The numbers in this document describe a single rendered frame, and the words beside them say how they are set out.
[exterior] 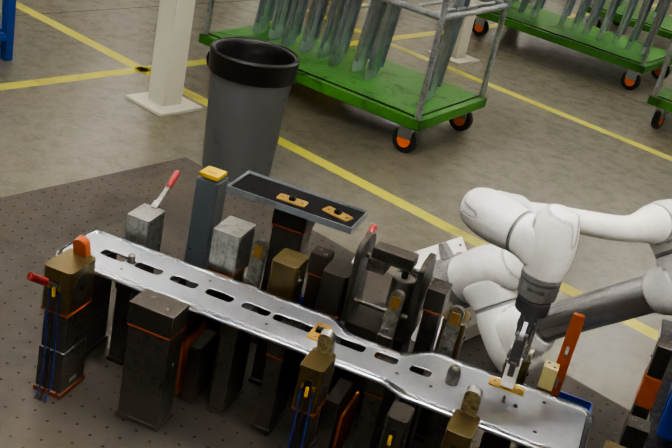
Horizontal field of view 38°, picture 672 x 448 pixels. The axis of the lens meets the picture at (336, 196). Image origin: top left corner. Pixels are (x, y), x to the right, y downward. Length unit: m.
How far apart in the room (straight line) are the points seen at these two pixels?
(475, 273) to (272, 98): 2.69
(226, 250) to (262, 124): 2.91
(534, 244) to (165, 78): 4.57
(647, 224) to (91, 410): 1.43
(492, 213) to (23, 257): 1.58
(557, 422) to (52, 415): 1.20
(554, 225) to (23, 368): 1.40
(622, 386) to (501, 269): 1.84
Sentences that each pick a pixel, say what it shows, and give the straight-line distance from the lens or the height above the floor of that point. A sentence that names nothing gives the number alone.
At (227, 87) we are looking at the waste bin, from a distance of 5.37.
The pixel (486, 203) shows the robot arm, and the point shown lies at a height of 1.44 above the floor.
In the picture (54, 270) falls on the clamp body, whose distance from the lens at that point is 2.41.
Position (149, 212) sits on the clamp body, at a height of 1.06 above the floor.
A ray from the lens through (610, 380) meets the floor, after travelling 4.64.
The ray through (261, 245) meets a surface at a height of 1.10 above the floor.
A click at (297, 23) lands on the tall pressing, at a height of 0.46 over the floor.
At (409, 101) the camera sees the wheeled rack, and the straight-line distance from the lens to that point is 6.66.
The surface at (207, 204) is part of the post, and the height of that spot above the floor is 1.07.
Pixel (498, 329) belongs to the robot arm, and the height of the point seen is 0.87.
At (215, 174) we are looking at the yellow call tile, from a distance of 2.75.
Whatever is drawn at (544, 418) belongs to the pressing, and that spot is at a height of 1.00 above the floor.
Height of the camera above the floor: 2.26
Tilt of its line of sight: 24 degrees down
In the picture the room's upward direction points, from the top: 12 degrees clockwise
